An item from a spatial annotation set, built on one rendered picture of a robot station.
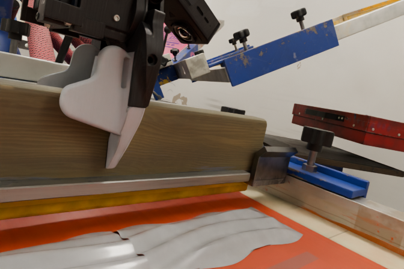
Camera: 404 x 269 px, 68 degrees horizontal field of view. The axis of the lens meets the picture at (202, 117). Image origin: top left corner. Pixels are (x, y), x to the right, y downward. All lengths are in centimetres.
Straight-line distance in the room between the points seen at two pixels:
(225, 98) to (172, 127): 265
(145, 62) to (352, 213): 29
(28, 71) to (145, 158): 29
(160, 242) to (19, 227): 10
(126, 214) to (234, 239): 10
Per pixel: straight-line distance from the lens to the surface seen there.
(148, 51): 22
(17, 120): 23
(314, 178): 42
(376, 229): 40
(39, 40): 78
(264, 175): 39
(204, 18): 29
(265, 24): 282
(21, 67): 52
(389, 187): 221
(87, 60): 28
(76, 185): 24
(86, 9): 22
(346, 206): 40
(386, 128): 107
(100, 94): 22
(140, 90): 23
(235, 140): 35
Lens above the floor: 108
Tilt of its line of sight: 5 degrees down
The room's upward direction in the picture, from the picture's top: 12 degrees clockwise
